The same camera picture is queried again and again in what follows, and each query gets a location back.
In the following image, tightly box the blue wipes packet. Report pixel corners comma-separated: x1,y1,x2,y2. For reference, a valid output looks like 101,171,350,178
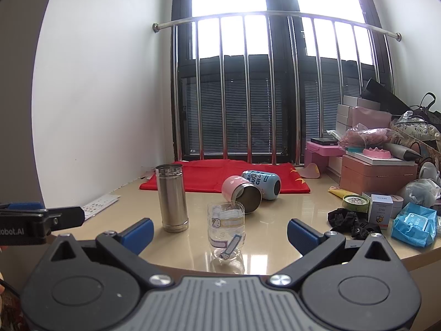
391,202,439,248

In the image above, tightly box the pink steel cup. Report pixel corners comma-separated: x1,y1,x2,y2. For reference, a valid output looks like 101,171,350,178
221,175,262,214

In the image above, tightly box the green round tin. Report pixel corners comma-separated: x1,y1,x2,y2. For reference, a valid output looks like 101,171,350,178
342,194,371,213

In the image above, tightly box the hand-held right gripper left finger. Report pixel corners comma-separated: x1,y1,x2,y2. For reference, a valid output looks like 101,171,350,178
46,218,173,287

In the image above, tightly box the white sticker sheet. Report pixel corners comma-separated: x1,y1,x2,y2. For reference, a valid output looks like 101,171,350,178
80,194,121,220

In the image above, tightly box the small white bee box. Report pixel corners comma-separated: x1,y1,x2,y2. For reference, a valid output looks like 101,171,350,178
367,194,394,230

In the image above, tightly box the black paper bag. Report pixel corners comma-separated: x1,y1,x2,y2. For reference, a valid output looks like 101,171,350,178
361,78,410,115

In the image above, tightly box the yellow tube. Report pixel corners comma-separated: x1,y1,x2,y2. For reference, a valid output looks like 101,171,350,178
328,185,359,199

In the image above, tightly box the blue printed cup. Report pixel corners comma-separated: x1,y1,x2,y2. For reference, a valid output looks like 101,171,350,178
241,170,281,201

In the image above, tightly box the black handbag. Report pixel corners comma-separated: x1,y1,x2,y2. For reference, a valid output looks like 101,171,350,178
410,92,441,125

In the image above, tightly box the patterned fabric bag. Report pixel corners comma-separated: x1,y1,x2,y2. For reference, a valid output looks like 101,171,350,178
390,115,441,166

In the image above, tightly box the pale pink box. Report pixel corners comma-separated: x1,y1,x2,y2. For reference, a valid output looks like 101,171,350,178
348,107,392,130

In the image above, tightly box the grey hair dryer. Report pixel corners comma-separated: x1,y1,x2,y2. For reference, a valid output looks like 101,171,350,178
384,142,417,161

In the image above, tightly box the black window frame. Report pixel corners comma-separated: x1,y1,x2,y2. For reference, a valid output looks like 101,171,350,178
171,0,397,164

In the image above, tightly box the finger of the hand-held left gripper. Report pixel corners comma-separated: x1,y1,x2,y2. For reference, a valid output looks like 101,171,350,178
0,202,85,230

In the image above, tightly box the clear plastic bag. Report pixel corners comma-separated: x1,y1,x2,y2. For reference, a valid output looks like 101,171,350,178
400,178,441,207

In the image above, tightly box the black scrunchie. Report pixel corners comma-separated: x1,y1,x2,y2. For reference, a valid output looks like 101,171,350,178
327,208,382,238

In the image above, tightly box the red cloth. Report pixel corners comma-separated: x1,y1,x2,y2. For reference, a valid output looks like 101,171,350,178
139,159,311,194

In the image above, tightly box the stainless steel tumbler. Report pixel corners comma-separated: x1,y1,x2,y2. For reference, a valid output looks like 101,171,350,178
155,164,190,233

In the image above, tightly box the pink shell shaped scraper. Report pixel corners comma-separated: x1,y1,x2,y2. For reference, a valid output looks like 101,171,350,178
299,163,320,179

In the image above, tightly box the white cream jar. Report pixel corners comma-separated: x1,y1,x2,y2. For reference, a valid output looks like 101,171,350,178
389,195,405,218

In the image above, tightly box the pink toothed massager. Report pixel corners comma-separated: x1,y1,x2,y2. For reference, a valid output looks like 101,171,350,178
364,147,391,159

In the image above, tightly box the pink plastic stool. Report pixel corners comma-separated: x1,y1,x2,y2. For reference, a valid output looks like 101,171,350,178
305,141,346,176

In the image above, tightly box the beige cardboard box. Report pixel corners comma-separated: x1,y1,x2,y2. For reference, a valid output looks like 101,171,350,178
356,97,380,111

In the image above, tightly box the large pink box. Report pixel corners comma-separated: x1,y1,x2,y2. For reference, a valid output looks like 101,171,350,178
339,154,418,195

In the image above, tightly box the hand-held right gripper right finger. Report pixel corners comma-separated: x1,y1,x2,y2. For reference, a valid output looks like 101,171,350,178
269,218,397,287

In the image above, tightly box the clear cartoon print cup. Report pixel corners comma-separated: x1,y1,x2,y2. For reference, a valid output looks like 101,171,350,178
207,202,246,263

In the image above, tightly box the pink plastic bag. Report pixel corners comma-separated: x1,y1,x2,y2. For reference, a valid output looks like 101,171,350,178
338,123,397,149

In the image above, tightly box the steel window railing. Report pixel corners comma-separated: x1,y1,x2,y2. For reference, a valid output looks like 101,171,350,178
152,11,402,166

